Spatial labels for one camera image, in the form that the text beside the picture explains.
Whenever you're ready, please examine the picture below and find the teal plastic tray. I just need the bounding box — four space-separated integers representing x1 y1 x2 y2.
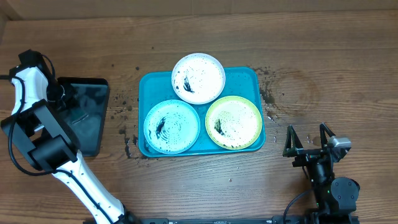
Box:
137 67 262 157

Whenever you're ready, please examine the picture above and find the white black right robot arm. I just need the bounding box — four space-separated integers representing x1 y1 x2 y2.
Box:
282 123 360 223

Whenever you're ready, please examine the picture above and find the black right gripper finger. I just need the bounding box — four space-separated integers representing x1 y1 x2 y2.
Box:
285 125 303 149
320 123 335 147

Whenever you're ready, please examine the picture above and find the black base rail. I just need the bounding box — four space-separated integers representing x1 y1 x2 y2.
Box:
133 215 361 224

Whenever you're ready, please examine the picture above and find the white speckled plate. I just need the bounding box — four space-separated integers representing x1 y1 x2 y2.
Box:
171 53 226 105

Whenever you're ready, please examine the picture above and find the yellow green speckled plate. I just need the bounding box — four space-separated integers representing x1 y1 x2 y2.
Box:
205 96 263 150

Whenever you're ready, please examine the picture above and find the light blue speckled plate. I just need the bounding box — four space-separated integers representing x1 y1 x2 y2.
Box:
144 100 200 154

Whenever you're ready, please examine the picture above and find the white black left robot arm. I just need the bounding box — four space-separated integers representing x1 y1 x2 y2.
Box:
1 50 140 223

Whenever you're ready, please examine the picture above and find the black rectangular water bin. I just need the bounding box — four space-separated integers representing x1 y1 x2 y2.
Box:
58 77 109 157

